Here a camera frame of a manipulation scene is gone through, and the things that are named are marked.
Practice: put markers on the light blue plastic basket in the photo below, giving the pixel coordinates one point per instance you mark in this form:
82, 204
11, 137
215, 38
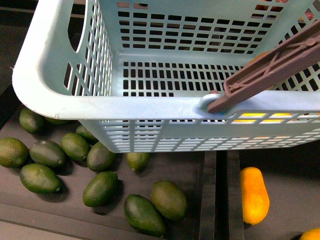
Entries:
142, 74

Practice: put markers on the yellow mango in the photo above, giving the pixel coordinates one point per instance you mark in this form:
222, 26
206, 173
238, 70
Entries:
255, 197

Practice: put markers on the grey-brown basket handle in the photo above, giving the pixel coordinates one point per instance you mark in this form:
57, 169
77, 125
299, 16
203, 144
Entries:
288, 58

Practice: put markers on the yellow lemon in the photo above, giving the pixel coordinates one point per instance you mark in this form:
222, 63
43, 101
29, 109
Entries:
260, 118

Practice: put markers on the green lime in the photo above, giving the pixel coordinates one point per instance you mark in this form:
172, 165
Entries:
75, 146
32, 122
169, 200
13, 152

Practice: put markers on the black fruit display shelf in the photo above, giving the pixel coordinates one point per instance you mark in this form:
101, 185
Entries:
210, 180

